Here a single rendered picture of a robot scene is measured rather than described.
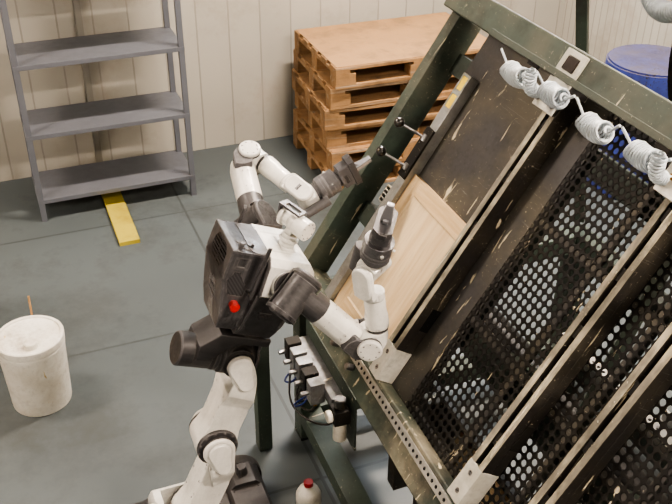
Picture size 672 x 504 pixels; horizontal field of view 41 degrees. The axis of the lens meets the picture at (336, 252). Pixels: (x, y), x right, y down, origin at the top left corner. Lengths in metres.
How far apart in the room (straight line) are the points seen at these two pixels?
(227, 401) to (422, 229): 0.87
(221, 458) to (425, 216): 1.08
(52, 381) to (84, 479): 0.50
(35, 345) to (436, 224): 1.94
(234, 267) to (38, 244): 3.01
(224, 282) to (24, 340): 1.68
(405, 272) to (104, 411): 1.80
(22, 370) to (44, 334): 0.19
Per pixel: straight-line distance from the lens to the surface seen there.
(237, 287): 2.70
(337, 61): 5.62
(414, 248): 3.04
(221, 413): 3.06
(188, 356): 2.87
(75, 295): 5.06
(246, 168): 3.08
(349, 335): 2.68
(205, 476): 3.24
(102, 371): 4.50
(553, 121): 2.71
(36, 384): 4.20
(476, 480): 2.53
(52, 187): 5.85
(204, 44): 6.20
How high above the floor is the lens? 2.83
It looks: 33 degrees down
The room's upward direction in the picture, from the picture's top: 1 degrees clockwise
